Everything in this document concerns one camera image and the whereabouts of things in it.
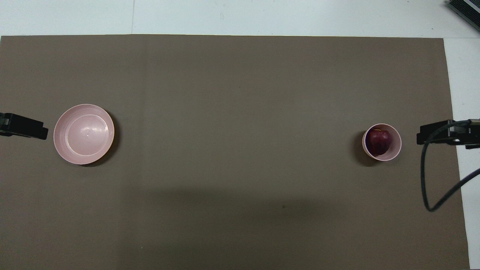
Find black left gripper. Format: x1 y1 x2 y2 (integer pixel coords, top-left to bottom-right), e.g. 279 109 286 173
0 112 49 140

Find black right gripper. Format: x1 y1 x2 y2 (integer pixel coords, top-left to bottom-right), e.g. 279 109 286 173
416 118 480 150

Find dark red apple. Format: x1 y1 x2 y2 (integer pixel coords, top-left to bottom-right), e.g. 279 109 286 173
366 128 393 157

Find pink bowl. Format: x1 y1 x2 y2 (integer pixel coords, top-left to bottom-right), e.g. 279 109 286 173
362 123 402 162

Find pink plate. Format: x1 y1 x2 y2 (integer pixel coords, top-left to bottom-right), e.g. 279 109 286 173
53 104 115 165

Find grey ribbed device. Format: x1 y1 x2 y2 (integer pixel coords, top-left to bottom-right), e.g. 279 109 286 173
445 0 480 33

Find brown table mat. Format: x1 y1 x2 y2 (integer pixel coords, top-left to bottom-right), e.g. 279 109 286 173
0 34 471 270

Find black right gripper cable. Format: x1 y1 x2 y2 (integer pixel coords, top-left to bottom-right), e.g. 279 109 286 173
420 119 480 213

